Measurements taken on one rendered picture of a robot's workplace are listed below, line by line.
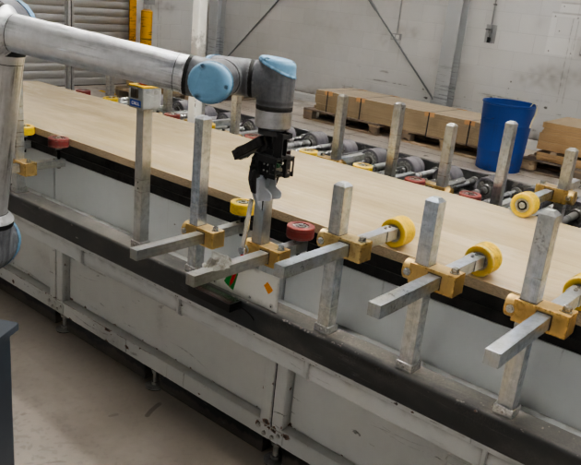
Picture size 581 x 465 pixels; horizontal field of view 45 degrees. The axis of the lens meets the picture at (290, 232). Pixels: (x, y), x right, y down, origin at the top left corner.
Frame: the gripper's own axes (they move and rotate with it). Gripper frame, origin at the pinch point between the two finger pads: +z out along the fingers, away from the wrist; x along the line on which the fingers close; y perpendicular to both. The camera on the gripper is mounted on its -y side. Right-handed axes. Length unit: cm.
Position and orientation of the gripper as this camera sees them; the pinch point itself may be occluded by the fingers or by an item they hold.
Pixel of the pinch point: (259, 204)
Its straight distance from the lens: 179.1
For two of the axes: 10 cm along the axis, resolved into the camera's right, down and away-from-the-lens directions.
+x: 6.4, -1.9, 7.4
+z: -1.0, 9.4, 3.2
